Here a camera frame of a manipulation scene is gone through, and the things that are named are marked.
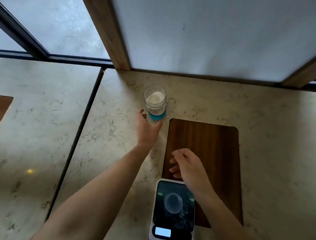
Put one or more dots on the person's left hand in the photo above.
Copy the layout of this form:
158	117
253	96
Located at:
147	133

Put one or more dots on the person's right hand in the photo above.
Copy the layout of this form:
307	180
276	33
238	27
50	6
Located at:
192	170

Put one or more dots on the glass jar with blue base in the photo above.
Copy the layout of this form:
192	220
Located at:
156	117

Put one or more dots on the person's left forearm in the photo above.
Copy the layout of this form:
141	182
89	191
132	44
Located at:
98	197

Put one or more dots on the person's right forearm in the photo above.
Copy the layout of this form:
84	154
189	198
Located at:
222	220

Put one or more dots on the dark wooden inlay board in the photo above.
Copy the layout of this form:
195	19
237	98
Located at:
5	106
209	138

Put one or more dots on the white digital kitchen scale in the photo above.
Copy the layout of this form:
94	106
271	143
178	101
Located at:
163	192

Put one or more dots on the wooden pillar trim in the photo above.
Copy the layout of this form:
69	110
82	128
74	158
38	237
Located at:
108	32
303	74

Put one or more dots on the black window frame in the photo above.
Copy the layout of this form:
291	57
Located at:
311	87
24	37

